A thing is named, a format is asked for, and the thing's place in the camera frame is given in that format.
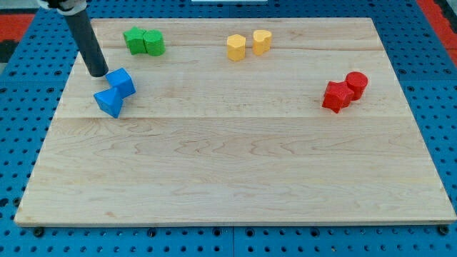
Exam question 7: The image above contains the blue cube block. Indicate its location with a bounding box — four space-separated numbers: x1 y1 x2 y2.
105 68 136 99

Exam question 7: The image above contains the white pusher rod mount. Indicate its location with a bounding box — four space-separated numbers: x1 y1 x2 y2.
36 0 87 16

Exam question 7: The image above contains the green cylinder block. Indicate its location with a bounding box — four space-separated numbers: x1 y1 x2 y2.
143 30 166 56

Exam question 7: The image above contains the red cylinder block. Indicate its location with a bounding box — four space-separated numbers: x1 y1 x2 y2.
345 71 368 101

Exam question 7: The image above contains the yellow hexagon block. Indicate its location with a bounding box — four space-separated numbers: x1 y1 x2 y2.
226 34 246 61

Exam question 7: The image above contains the yellow heart block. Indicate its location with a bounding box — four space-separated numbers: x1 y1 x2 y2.
252 30 272 56

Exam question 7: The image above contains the green star block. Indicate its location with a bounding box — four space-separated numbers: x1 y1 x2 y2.
123 26 146 55

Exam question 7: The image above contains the light wooden board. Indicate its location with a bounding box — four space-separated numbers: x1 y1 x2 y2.
15 18 456 228

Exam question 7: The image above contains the red star block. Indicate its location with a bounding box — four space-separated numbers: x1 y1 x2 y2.
322 81 354 113

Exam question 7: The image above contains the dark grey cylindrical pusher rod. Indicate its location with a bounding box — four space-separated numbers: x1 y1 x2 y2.
65 10 109 77

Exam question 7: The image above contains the blue triangle block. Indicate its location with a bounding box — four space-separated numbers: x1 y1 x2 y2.
94 87 124 119

